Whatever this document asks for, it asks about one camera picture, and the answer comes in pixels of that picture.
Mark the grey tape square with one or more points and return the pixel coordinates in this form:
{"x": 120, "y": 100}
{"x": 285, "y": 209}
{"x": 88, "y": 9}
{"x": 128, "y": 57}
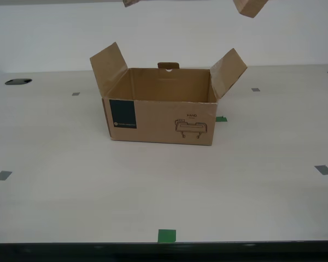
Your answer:
{"x": 2, "y": 175}
{"x": 256, "y": 89}
{"x": 324, "y": 170}
{"x": 76, "y": 94}

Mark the pinkish speckled granite rock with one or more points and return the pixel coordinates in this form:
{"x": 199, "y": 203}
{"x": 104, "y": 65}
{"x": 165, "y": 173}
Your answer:
{"x": 130, "y": 2}

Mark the light wooden block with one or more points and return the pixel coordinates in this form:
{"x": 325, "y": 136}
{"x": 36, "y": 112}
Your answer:
{"x": 251, "y": 6}

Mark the green tape piece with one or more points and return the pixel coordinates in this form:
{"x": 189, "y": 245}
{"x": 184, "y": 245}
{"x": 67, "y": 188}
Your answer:
{"x": 167, "y": 236}
{"x": 221, "y": 119}

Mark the brown cardboard box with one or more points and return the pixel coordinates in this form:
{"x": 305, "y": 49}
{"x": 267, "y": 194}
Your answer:
{"x": 158, "y": 122}

